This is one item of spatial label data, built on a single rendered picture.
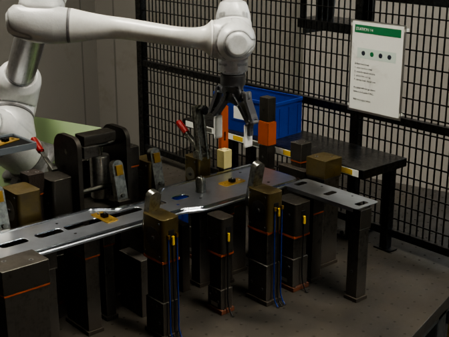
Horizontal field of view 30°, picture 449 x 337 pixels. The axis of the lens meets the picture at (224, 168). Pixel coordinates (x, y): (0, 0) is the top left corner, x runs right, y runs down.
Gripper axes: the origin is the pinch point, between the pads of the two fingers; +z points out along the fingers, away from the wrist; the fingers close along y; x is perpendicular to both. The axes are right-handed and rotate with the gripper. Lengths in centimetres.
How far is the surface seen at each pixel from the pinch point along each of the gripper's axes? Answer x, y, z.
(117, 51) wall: 155, -290, 26
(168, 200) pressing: -25.3, 0.4, 14.0
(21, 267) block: -83, 21, 11
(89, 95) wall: 141, -306, 58
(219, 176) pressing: 1.2, -7.5, 14.0
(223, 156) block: 6.0, -11.1, 9.1
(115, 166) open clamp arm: -33.9, -13.0, 5.0
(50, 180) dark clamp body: -53, -17, 6
